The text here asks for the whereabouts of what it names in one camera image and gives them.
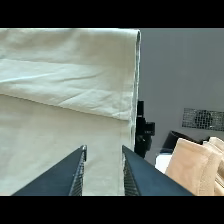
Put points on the tan garment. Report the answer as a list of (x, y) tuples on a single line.
[(193, 166)]

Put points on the pale green garment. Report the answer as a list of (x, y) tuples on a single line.
[(63, 100)]

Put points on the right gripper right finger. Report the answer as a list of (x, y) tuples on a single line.
[(150, 180)]

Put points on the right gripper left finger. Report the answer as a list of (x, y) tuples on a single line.
[(63, 176)]

